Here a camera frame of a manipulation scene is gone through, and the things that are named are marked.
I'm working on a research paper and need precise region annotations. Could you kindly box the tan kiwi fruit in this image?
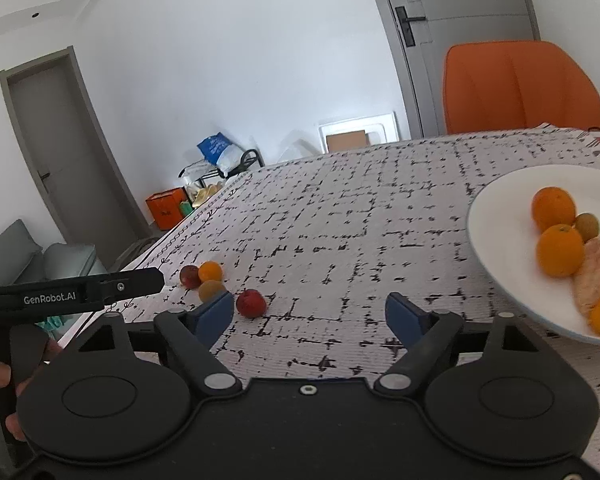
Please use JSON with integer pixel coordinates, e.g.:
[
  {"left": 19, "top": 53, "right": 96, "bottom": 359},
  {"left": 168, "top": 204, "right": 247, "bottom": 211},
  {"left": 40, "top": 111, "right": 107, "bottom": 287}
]
[{"left": 198, "top": 280, "right": 226, "bottom": 304}]

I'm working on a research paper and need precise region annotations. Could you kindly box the red apple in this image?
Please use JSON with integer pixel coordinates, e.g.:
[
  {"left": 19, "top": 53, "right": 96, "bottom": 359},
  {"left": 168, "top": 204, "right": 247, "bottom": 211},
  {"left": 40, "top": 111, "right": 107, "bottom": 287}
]
[{"left": 236, "top": 289, "right": 268, "bottom": 318}]

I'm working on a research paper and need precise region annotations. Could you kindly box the large orange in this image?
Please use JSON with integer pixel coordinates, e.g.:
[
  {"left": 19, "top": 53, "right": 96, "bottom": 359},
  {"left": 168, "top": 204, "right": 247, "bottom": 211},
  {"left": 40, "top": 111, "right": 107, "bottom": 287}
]
[{"left": 535, "top": 224, "right": 584, "bottom": 278}]

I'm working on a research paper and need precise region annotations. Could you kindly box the large peeled pomelo piece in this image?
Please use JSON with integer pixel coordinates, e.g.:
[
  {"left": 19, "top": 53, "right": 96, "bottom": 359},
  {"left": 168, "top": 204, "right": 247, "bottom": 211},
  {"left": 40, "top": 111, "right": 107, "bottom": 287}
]
[{"left": 573, "top": 236, "right": 600, "bottom": 316}]

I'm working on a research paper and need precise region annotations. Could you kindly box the brown-green kiwi fruit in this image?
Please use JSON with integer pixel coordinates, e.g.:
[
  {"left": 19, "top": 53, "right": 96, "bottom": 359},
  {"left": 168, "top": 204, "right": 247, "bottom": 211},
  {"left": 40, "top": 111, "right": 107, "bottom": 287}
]
[{"left": 573, "top": 212, "right": 600, "bottom": 243}]

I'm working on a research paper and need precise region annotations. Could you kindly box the person's left hand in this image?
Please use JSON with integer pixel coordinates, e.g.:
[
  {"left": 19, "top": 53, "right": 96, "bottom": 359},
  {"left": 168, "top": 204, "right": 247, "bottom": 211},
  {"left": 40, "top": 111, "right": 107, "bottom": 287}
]
[{"left": 0, "top": 339, "right": 62, "bottom": 442}]

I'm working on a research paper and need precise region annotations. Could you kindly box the grey green sofa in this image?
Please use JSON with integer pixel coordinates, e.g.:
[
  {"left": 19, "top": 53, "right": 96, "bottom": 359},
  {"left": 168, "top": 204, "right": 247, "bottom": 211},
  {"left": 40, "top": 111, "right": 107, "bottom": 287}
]
[{"left": 0, "top": 219, "right": 107, "bottom": 286}]

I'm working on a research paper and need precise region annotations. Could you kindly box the dark red plum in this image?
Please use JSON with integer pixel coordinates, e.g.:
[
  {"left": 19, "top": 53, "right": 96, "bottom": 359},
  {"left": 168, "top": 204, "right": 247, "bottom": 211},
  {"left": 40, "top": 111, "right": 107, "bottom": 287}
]
[{"left": 180, "top": 266, "right": 201, "bottom": 289}]

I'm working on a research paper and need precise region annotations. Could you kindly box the small orange at back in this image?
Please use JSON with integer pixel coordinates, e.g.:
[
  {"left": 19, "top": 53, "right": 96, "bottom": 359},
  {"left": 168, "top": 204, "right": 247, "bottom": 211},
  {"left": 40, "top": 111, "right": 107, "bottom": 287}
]
[{"left": 198, "top": 261, "right": 223, "bottom": 283}]

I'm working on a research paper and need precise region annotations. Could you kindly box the black white patterned tablecloth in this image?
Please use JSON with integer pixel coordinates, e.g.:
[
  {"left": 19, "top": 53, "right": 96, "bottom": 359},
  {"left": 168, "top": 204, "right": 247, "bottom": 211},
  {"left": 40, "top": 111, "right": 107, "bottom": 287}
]
[{"left": 59, "top": 122, "right": 600, "bottom": 480}]

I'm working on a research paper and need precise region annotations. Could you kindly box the green bottle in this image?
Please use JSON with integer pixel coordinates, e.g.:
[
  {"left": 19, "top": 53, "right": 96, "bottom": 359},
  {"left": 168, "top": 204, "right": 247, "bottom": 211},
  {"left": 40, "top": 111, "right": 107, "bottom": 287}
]
[{"left": 178, "top": 200, "right": 194, "bottom": 218}]

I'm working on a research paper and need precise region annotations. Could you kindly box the orange storage box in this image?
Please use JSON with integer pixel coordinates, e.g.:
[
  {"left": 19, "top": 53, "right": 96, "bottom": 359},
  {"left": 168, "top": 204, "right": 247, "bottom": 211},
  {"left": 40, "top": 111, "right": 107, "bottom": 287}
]
[{"left": 146, "top": 188, "right": 187, "bottom": 231}]

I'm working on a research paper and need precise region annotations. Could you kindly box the white round plate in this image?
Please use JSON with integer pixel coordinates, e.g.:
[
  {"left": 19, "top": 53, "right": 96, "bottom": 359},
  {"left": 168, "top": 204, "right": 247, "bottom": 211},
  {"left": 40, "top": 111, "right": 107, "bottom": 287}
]
[{"left": 467, "top": 164, "right": 600, "bottom": 347}]

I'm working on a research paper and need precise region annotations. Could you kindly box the grey left door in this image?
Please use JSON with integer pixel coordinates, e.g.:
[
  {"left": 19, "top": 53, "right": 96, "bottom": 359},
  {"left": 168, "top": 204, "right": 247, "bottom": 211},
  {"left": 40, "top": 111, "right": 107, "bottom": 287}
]
[{"left": 0, "top": 46, "right": 150, "bottom": 270}]

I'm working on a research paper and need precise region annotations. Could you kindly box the orange on plate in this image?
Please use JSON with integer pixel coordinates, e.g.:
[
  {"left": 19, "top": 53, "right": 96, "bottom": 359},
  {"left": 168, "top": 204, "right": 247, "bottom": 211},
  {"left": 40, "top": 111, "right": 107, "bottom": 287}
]
[{"left": 531, "top": 186, "right": 577, "bottom": 233}]

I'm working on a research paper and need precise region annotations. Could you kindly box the blue white plastic bag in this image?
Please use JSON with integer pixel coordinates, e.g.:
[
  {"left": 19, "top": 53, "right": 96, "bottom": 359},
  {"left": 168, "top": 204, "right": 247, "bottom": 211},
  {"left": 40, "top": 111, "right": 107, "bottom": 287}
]
[{"left": 197, "top": 132, "right": 244, "bottom": 177}]

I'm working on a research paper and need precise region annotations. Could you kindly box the orange chair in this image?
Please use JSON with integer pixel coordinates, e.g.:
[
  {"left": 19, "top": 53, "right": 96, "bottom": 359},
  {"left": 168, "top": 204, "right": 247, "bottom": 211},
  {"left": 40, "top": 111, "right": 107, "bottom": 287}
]
[{"left": 442, "top": 40, "right": 600, "bottom": 134}]

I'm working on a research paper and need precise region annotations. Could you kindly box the black wire rack cart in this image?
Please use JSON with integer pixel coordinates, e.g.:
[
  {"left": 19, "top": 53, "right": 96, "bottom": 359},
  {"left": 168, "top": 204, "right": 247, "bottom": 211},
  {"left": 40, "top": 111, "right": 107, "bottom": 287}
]
[{"left": 178, "top": 148, "right": 264, "bottom": 188}]

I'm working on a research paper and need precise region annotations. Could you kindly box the black door handle lock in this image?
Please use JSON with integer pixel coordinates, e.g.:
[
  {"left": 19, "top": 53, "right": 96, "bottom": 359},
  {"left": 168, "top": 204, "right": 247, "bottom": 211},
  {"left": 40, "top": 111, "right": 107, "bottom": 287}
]
[{"left": 394, "top": 6, "right": 427, "bottom": 48}]

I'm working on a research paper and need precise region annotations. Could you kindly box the grey door with handle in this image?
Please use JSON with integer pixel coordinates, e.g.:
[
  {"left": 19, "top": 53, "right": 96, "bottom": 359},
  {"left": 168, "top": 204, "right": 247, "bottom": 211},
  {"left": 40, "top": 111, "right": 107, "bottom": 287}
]
[{"left": 375, "top": 0, "right": 540, "bottom": 139}]

